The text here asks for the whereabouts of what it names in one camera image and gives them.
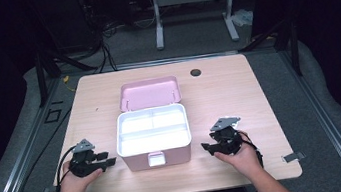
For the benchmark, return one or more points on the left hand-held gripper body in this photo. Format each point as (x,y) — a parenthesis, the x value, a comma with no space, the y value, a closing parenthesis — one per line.
(82,164)

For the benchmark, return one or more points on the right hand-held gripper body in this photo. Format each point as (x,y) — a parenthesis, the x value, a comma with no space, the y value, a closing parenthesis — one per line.
(228,141)

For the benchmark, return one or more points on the white divided tray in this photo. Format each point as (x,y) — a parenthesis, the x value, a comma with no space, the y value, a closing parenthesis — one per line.
(153,130)

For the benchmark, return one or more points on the pink storage box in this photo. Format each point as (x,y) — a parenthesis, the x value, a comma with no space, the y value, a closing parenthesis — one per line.
(148,94)

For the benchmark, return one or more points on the person's right hand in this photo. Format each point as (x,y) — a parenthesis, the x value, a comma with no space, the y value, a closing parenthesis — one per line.
(246,159)

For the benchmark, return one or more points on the person's left hand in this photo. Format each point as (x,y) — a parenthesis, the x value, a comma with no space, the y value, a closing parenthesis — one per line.
(72,187)

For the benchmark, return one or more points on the grey tape strip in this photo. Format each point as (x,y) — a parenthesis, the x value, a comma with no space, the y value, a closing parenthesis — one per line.
(293,156)
(49,191)

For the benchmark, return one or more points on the black metal stand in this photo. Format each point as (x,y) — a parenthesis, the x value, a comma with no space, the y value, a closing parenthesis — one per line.
(41,77)
(294,51)

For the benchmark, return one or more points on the clear plastic bag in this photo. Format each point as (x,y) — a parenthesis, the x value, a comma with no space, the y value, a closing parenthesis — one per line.
(243,17)

